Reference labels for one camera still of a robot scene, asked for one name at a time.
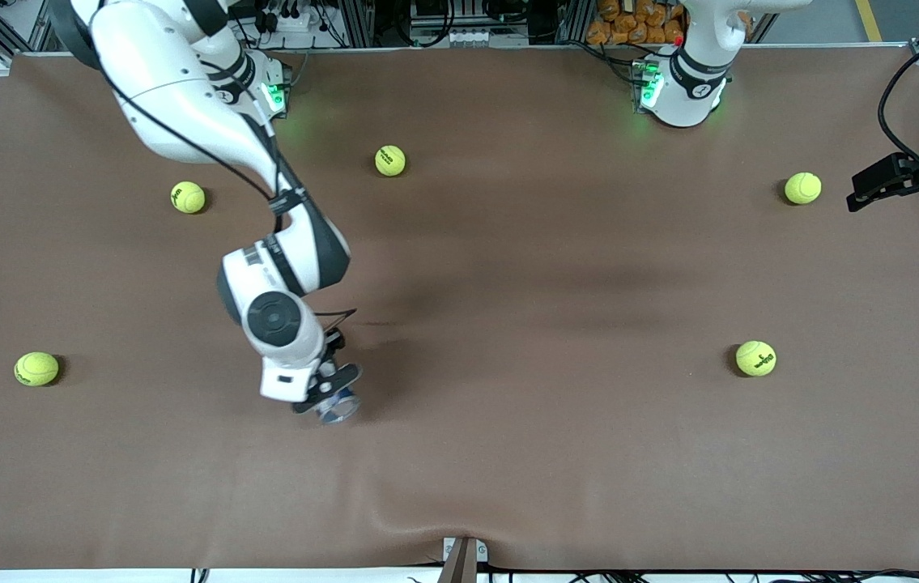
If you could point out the white blue tennis ball can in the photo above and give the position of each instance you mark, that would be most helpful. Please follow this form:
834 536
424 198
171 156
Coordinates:
339 411

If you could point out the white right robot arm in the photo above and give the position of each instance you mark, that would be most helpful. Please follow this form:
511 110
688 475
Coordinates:
184 105

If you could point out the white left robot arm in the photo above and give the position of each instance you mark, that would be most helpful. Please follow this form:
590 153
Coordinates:
690 101

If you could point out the yellow tennis ball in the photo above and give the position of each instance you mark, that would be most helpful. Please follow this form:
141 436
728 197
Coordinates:
36 368
755 358
188 197
390 160
802 188

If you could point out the brown table mat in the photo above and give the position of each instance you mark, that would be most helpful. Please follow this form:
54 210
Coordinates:
459 486

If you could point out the orange snack bag pile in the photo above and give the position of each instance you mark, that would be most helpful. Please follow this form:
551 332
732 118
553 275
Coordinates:
629 20

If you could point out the white power strip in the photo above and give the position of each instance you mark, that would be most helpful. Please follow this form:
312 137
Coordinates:
289 23

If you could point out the black control box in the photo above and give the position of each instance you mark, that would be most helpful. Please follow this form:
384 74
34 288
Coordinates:
467 20

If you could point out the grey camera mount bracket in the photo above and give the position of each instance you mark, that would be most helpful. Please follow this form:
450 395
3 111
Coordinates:
463 563

